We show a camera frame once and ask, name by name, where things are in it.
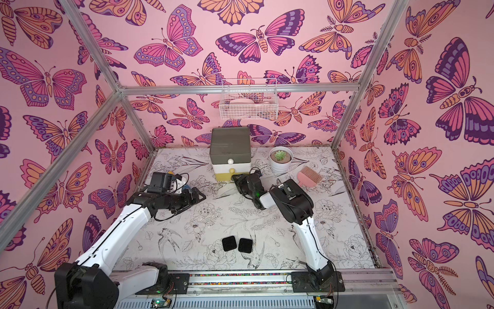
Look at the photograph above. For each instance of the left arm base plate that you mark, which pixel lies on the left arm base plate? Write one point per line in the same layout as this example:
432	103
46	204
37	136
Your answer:
173	284

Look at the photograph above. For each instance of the three-tier drawer cabinet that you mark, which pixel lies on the three-tier drawer cabinet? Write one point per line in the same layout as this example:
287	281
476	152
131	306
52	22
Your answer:
230	152

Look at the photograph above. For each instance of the white wire wall basket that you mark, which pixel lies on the white wire wall basket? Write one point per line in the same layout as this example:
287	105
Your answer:
250	99

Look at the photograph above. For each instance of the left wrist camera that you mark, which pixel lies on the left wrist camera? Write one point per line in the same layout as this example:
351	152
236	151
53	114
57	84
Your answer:
177	183

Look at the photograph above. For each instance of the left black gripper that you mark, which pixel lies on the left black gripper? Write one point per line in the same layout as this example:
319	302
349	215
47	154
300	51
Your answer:
188	202

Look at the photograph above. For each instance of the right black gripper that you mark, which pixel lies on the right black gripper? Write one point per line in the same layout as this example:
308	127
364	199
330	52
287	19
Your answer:
244	183

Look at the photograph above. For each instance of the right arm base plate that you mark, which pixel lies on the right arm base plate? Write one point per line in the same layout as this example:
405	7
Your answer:
311	283

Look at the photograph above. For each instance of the pink comb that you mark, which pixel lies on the pink comb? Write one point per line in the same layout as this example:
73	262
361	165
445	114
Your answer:
307	177

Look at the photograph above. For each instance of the black brooch box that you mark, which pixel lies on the black brooch box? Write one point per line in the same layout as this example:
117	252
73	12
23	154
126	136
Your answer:
245	245
229	243

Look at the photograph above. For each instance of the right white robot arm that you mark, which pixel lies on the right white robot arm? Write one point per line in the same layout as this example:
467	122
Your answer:
296	207

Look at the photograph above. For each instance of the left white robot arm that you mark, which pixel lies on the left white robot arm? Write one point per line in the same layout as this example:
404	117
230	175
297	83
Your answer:
89	281

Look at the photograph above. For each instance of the white pot with succulent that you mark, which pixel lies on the white pot with succulent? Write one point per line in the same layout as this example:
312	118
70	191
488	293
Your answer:
280	160

